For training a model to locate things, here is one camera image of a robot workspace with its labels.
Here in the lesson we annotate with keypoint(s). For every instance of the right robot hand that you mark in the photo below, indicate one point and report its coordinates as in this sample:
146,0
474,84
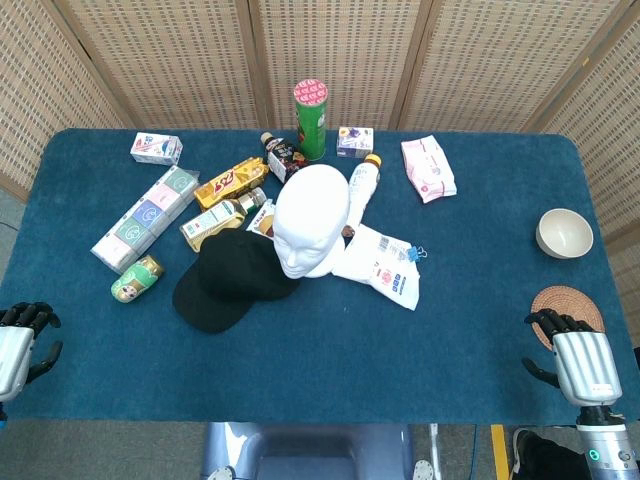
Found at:
587,365

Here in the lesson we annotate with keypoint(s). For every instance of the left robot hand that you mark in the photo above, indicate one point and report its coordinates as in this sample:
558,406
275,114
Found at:
15,350

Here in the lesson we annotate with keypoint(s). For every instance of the black baseball cap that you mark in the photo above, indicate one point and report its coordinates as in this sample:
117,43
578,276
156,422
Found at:
235,280

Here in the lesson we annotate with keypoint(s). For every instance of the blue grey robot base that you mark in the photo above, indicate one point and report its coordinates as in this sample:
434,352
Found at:
310,450

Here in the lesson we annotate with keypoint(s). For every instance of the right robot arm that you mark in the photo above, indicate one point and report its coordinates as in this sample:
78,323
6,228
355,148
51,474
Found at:
607,445

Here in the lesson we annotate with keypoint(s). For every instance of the white mannequin head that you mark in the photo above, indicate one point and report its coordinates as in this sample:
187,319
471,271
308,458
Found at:
312,220

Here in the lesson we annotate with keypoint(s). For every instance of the round woven coaster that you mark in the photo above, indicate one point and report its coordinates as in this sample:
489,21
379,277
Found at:
565,300

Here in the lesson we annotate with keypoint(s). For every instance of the black shoe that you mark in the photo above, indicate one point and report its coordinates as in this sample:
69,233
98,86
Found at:
542,457

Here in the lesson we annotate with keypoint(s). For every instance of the beige bowl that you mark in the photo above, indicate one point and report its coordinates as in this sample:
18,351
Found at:
565,234

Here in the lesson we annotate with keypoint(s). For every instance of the green matryoshka doll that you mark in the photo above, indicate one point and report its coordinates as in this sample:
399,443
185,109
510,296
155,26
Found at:
136,280

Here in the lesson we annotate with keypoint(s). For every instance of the long pastel tissue multipack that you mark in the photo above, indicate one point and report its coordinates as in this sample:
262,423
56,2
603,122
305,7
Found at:
145,215

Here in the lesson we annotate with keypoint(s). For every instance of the blue binder clip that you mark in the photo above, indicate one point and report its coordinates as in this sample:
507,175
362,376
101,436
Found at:
414,253

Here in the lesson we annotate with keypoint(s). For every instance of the white printed plastic bag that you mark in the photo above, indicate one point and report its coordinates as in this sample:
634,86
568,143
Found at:
385,270

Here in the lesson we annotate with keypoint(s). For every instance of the white blue small carton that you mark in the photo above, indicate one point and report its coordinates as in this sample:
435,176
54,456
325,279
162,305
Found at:
156,148

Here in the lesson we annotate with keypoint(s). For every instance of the pink wet wipes pack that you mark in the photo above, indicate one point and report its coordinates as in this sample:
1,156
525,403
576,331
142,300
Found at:
428,170

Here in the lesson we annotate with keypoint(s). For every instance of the blue table cloth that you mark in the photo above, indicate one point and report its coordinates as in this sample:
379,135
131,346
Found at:
325,360

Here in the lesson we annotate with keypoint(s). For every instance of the gold snack bag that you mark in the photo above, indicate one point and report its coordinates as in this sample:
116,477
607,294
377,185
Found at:
230,184

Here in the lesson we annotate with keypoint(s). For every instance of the small brown item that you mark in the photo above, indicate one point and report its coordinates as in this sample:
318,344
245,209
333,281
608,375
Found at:
348,231

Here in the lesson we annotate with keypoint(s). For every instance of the white orange snack packet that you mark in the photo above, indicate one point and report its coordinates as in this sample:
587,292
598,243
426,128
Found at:
262,220

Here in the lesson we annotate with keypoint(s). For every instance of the white bottle orange cap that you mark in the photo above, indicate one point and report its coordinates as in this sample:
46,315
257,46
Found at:
362,185

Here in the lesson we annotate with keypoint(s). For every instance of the purple white small box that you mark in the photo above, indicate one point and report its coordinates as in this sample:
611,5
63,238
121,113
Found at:
355,140

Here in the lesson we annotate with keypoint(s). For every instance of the dark drink bottle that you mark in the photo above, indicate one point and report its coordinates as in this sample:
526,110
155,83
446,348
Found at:
282,155

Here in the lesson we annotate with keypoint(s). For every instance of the bamboo folding screen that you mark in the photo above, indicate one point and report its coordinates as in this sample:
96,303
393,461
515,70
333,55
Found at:
200,60

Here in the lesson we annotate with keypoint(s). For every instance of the green chips can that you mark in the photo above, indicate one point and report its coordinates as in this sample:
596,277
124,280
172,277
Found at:
311,125

